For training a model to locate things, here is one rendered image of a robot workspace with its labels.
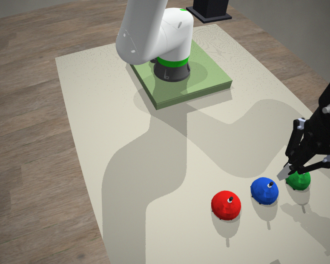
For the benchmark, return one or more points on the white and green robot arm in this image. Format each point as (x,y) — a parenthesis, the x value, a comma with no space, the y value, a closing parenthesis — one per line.
(139,41)

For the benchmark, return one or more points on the red bell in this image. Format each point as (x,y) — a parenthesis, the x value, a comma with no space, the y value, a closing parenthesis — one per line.
(226,205)

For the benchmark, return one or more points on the green bell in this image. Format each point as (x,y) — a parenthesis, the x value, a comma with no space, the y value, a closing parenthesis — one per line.
(299,182)

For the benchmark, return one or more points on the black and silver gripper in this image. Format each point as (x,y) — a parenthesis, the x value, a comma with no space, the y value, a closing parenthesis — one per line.
(316,140)

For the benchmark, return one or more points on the blue dome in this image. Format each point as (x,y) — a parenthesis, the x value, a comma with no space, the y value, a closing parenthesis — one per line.
(264,191)

